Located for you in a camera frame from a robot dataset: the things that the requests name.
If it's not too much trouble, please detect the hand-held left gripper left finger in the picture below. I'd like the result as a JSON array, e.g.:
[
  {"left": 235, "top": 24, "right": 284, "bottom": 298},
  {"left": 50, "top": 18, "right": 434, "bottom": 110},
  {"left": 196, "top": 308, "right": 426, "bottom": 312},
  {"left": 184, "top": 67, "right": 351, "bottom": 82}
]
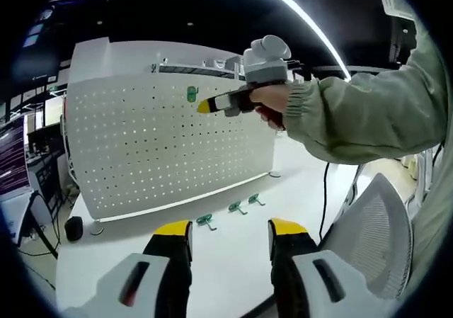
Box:
[{"left": 63, "top": 220, "right": 195, "bottom": 318}]

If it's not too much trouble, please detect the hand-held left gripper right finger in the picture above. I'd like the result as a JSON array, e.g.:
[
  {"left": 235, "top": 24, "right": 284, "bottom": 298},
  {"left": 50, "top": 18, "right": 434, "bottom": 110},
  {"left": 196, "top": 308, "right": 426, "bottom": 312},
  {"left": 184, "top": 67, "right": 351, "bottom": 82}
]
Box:
[{"left": 268, "top": 217, "right": 390, "bottom": 318}]

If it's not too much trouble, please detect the white perforated mounting plate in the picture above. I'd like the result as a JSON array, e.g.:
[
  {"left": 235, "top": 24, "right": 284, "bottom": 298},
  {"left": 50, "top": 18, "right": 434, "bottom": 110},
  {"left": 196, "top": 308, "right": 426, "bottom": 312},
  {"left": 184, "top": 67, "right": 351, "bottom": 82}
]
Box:
[{"left": 65, "top": 73, "right": 282, "bottom": 236}]

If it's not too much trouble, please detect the person's right hand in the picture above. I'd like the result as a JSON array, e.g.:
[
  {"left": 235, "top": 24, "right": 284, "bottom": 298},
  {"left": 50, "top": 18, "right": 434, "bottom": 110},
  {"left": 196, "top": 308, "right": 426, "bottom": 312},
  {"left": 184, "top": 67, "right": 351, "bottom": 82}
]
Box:
[{"left": 251, "top": 82, "right": 295, "bottom": 131}]

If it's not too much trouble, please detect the ceiling light strip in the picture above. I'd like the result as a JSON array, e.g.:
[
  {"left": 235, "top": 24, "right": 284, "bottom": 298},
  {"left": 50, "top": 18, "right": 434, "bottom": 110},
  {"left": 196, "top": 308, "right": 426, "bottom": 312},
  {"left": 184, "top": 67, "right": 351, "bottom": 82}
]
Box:
[{"left": 247, "top": 0, "right": 352, "bottom": 82}]

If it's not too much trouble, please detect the white mesh office chair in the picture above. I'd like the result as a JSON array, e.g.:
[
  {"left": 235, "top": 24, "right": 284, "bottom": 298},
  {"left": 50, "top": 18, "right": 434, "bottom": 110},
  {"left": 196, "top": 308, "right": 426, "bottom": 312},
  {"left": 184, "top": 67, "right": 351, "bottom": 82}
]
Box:
[{"left": 318, "top": 171, "right": 414, "bottom": 300}]

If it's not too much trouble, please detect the small black speaker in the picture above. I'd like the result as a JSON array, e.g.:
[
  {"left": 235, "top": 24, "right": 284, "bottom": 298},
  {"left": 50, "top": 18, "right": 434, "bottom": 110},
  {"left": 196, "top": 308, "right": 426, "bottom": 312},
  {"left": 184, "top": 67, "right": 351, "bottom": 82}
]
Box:
[{"left": 64, "top": 217, "right": 85, "bottom": 243}]

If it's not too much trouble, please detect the white side desk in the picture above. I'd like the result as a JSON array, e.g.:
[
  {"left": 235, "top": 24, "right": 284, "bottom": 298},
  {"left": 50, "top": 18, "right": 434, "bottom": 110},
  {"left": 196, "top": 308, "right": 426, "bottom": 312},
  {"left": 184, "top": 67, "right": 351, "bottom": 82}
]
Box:
[{"left": 0, "top": 188, "right": 59, "bottom": 261}]

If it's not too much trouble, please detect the laptop with purple text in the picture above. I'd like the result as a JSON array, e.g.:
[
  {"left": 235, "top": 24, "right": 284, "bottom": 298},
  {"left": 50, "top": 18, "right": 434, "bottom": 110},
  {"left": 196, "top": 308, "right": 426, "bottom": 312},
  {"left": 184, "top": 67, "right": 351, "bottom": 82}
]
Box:
[{"left": 0, "top": 115, "right": 32, "bottom": 195}]

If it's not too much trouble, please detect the large dark wall screen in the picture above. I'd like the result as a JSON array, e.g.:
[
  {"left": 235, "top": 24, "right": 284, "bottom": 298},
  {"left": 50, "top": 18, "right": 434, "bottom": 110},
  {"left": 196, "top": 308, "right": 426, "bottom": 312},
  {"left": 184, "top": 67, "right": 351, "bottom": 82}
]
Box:
[{"left": 13, "top": 2, "right": 63, "bottom": 81}]

